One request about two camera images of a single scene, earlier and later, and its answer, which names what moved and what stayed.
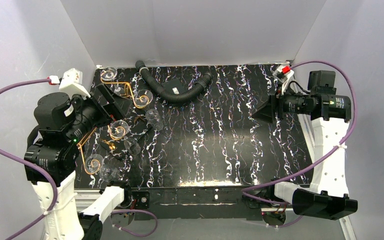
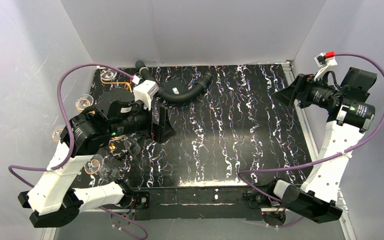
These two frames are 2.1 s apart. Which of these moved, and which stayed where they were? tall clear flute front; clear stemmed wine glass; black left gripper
Moved: black left gripper
Stayed: clear stemmed wine glass; tall clear flute front
